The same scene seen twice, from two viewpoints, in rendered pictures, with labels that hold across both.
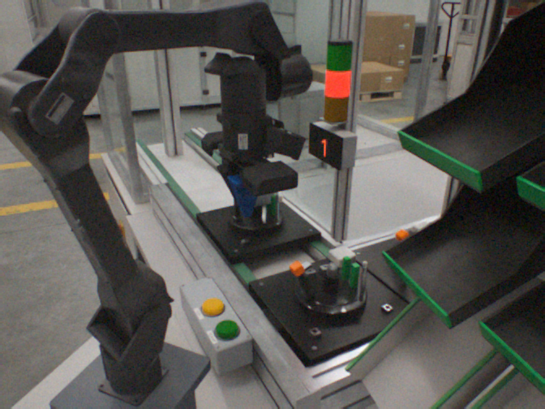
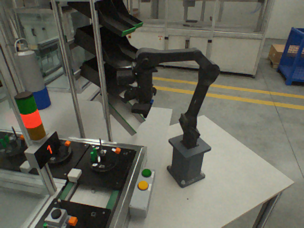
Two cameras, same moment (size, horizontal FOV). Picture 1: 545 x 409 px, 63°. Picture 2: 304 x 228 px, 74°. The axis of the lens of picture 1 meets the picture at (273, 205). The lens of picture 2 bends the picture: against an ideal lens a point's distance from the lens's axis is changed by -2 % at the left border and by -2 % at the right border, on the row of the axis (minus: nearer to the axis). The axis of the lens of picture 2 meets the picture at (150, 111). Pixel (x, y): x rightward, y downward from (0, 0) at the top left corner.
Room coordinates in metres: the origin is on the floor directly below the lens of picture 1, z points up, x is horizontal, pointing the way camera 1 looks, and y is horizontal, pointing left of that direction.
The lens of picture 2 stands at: (1.11, 0.50, 1.69)
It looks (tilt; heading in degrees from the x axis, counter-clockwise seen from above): 32 degrees down; 219
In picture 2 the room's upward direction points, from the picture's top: straight up
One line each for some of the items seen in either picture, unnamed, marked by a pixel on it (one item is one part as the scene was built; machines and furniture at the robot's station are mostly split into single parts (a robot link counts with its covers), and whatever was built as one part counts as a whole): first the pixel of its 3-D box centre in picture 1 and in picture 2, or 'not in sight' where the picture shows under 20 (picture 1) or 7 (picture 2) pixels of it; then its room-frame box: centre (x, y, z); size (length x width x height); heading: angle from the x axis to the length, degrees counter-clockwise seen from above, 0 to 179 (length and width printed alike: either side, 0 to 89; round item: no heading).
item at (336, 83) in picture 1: (337, 83); (31, 117); (0.92, -0.13, 1.33); 0.05 x 0.05 x 0.05
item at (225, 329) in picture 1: (227, 330); (146, 173); (0.61, 0.08, 0.96); 0.04 x 0.04 x 0.02
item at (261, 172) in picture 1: (244, 138); (145, 92); (0.56, 0.04, 1.33); 0.19 x 0.06 x 0.08; 28
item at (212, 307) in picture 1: (212, 307); (143, 185); (0.68, 0.12, 0.96); 0.04 x 0.04 x 0.02
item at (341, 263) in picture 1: (331, 279); (102, 156); (0.70, -0.11, 1.01); 0.24 x 0.24 x 0.13; 28
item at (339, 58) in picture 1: (339, 57); (26, 103); (0.92, -0.13, 1.38); 0.05 x 0.05 x 0.05
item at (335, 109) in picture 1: (336, 107); (35, 129); (0.92, -0.13, 1.28); 0.05 x 0.05 x 0.05
